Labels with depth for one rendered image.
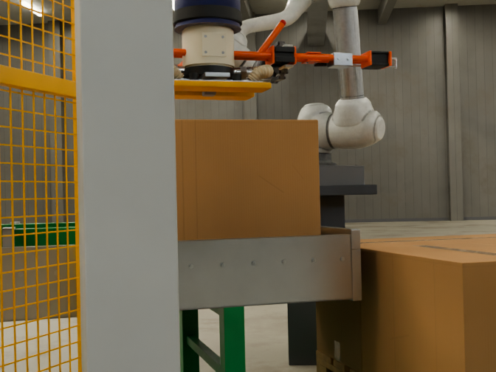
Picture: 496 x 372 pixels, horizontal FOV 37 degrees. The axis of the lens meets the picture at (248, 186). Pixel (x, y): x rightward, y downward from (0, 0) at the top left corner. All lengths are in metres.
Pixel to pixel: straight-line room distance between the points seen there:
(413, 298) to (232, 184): 0.63
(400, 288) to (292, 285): 0.30
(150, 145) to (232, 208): 0.99
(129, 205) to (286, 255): 0.93
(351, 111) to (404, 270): 1.13
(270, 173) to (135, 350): 1.10
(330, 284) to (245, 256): 0.27
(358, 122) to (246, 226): 0.99
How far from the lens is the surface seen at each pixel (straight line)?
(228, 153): 2.26
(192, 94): 2.50
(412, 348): 2.12
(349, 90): 3.13
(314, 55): 2.56
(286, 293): 2.15
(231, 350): 2.13
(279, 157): 2.29
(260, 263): 2.12
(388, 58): 2.67
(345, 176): 3.09
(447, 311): 1.94
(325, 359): 2.73
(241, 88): 2.35
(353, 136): 3.11
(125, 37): 1.31
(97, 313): 1.29
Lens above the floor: 0.71
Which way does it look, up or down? 1 degrees up
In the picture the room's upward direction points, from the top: 1 degrees counter-clockwise
